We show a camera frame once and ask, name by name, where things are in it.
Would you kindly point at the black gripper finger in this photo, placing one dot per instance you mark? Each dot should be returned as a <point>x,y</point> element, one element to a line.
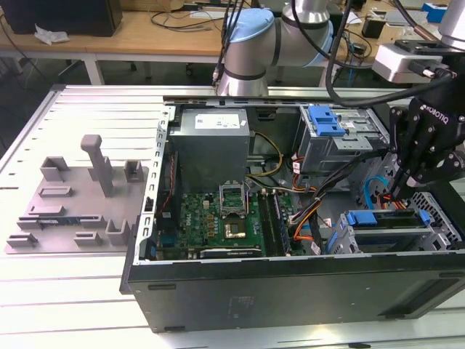
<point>399,138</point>
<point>436,167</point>

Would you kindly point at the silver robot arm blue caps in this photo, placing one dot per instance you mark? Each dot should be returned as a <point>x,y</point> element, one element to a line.
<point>250,47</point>

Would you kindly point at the metal disk bay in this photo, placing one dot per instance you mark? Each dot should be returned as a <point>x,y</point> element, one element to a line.
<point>441,241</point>

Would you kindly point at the blue plastic drive latch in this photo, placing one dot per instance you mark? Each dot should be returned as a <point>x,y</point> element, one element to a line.
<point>323,120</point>

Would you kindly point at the grey metal drive cage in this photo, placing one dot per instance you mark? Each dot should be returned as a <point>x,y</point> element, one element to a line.
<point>319,152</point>

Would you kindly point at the small black box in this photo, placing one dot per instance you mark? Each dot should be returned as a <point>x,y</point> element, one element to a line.
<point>374,28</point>

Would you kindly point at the blue white carton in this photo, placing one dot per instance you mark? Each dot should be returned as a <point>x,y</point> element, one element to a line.
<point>430,9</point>

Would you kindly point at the silver flat device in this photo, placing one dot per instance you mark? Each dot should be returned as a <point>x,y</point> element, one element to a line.
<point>394,16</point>

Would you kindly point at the black RAM slot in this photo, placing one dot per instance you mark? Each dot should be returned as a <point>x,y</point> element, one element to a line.
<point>271,223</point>
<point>264,221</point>

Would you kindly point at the CPU socket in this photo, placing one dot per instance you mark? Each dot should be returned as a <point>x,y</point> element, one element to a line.
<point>234,230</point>

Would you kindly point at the grey power supply unit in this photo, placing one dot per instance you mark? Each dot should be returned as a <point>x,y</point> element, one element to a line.
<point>210,156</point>

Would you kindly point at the black open PC case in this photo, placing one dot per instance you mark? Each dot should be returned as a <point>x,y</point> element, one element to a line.
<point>290,298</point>

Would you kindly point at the black graphics card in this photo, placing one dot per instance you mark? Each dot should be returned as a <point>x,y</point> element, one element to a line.
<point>232,252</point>

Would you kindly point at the green motherboard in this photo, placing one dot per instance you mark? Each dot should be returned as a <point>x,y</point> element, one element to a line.
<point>196,218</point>

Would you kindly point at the wooden desk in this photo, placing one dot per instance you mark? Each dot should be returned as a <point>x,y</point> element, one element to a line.
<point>163,40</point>

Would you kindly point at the grey plastic parts rack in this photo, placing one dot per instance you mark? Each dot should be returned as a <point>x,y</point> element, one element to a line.
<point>72,232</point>

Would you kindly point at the large black box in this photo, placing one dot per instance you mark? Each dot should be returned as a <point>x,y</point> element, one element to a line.
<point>72,18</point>

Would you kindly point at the green RAM stick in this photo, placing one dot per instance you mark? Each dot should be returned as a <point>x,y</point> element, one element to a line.
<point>58,221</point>

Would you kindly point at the crumpled white plastic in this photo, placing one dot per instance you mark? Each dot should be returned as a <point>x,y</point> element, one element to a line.
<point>51,34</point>

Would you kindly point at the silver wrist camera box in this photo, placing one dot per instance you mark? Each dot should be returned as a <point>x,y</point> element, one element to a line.
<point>394,62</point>

